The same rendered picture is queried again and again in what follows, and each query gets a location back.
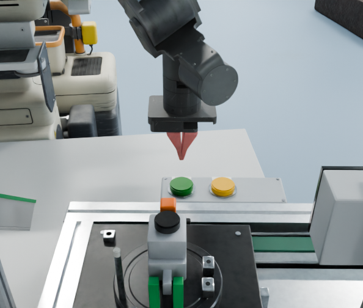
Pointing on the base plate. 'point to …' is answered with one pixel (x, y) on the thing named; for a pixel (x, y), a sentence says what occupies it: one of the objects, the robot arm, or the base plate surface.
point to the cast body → (167, 247)
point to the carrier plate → (223, 232)
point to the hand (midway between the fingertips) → (181, 154)
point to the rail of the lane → (203, 215)
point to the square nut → (109, 236)
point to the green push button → (181, 186)
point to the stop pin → (264, 296)
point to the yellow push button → (222, 186)
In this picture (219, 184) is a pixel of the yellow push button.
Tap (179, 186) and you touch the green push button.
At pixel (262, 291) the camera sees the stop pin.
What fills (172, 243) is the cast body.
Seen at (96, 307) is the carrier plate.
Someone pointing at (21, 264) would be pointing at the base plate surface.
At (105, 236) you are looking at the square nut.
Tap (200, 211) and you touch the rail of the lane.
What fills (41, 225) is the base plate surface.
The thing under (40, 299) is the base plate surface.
